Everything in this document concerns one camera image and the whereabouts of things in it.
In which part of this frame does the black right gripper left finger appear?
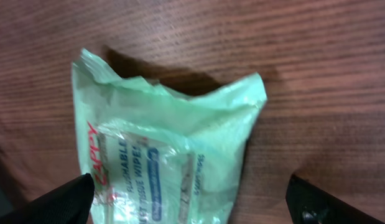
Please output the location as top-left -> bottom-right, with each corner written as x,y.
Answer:
0,173 -> 95,224

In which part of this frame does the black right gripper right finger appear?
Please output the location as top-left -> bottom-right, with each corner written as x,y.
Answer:
285,174 -> 384,224

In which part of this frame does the teal tissue packet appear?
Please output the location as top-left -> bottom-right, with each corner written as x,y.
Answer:
72,49 -> 267,223

